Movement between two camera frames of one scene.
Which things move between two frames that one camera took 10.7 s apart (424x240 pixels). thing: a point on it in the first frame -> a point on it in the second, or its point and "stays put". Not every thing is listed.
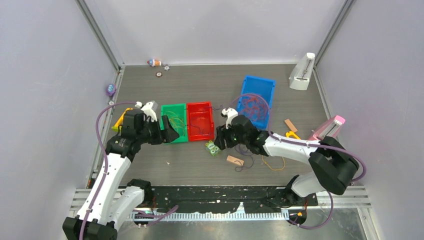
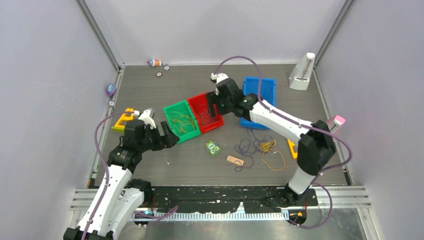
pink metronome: x=331 y=128 stays put
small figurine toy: x=154 y=62 stays put
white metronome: x=299 y=78 stays put
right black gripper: x=222 y=132 -> x=212 y=99
